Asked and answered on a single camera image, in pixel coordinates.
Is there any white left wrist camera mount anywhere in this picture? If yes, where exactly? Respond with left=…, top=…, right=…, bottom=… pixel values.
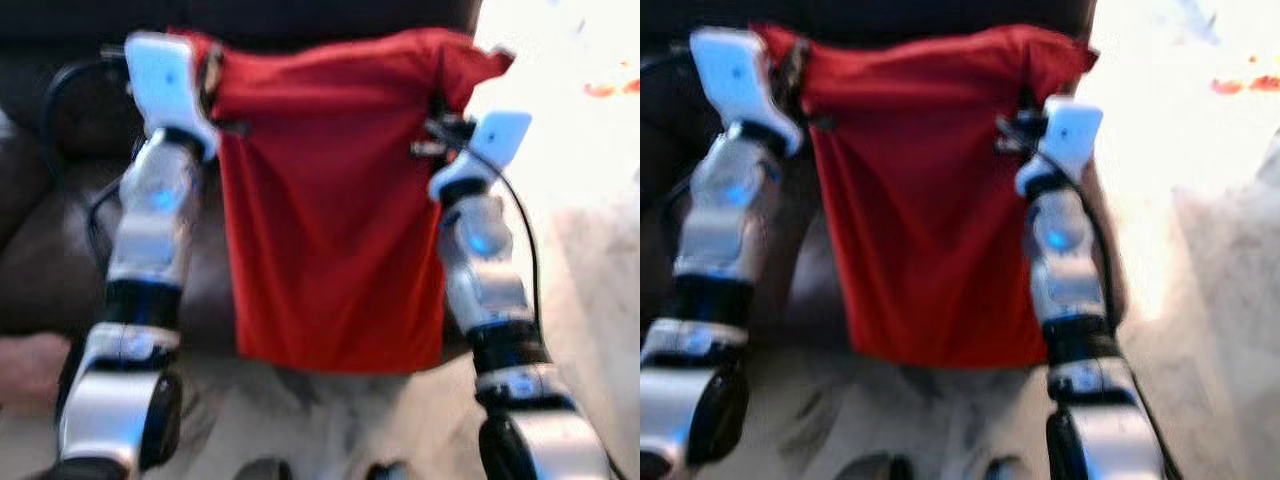
left=125, top=32, right=219, bottom=161
left=690, top=28, right=804, bottom=157

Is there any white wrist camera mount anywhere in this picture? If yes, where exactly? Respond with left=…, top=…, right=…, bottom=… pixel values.
left=125, top=32, right=219, bottom=161
left=690, top=28, right=804, bottom=157
left=428, top=110, right=533, bottom=201
left=1015, top=97, right=1104, bottom=197

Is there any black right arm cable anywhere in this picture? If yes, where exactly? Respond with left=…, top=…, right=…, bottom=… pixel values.
left=1060, top=165, right=1183, bottom=480
left=478, top=158, right=548, bottom=336

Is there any grey-brown fabric sofa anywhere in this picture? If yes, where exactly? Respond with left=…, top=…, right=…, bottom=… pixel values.
left=0, top=0, right=483, bottom=359
left=640, top=0, right=1098, bottom=353

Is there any red pillow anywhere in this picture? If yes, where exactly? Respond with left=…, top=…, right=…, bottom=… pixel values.
left=755, top=25, right=1096, bottom=369
left=180, top=28, right=516, bottom=373

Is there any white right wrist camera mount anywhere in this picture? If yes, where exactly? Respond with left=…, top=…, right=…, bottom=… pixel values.
left=1015, top=97, right=1104, bottom=197
left=428, top=110, right=533, bottom=201

